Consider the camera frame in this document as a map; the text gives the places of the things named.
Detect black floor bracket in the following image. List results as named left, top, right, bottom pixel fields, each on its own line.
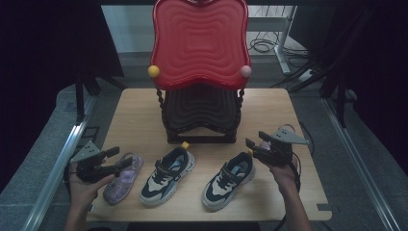
left=82, top=125, right=101, bottom=142

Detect right hand-held gripper cable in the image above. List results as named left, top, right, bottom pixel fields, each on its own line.
left=272, top=152, right=303, bottom=231

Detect navy and white sneaker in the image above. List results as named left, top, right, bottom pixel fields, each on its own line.
left=139, top=141, right=196, bottom=207
left=200, top=148, right=257, bottom=212

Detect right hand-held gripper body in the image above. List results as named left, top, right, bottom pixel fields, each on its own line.
left=253, top=126, right=311, bottom=167

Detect white desk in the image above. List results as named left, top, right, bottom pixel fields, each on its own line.
left=248, top=5, right=299, bottom=76

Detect black cables on floor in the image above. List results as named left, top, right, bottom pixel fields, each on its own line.
left=248, top=37, right=311, bottom=62

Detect black curtain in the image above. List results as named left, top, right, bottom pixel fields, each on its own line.
left=290, top=0, right=408, bottom=177
left=0, top=0, right=124, bottom=193

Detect black metal stand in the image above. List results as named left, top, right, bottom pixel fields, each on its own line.
left=268, top=47, right=357, bottom=129
left=74, top=61, right=128, bottom=124

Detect metal floor rail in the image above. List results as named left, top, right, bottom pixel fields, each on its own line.
left=22, top=95, right=97, bottom=231
left=321, top=97, right=402, bottom=231

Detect white power strip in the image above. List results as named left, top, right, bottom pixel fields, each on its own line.
left=297, top=67, right=316, bottom=83

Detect red plastic shoe rack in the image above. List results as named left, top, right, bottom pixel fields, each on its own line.
left=147, top=0, right=253, bottom=144

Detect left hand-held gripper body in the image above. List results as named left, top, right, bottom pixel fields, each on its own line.
left=69, top=140, right=112, bottom=185

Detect person's right hand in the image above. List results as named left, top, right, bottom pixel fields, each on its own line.
left=258, top=153, right=300, bottom=194

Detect person's left hand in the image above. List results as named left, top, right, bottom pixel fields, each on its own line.
left=67, top=162, right=116, bottom=211

